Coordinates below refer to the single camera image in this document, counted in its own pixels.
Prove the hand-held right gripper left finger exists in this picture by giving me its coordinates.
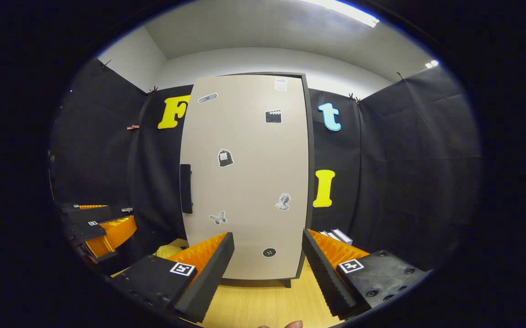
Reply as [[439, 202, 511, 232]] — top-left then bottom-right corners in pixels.
[[110, 231, 235, 323]]

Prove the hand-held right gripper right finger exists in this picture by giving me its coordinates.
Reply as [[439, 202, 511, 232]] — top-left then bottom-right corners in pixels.
[[302, 229, 428, 319]]

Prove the black door handle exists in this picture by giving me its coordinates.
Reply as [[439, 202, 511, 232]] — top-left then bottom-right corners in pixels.
[[180, 164, 193, 214]]

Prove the dark grey cabinet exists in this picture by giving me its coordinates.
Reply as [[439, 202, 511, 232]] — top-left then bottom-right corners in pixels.
[[179, 72, 316, 288]]

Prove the beige cabinet door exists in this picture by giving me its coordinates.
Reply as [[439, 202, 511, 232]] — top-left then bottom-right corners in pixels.
[[180, 74, 310, 281]]

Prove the lavender spine book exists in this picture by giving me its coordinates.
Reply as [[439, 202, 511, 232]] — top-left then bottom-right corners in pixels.
[[334, 228, 354, 246]]

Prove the yellow bumpy toy fruit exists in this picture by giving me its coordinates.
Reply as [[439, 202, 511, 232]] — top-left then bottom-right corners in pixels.
[[156, 245, 184, 260]]

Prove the black backdrop cloth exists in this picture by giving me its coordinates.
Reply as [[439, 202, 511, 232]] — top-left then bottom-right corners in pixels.
[[50, 58, 481, 274]]

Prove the long ceiling light panel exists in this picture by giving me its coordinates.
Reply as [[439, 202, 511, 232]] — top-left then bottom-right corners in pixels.
[[299, 0, 380, 28]]

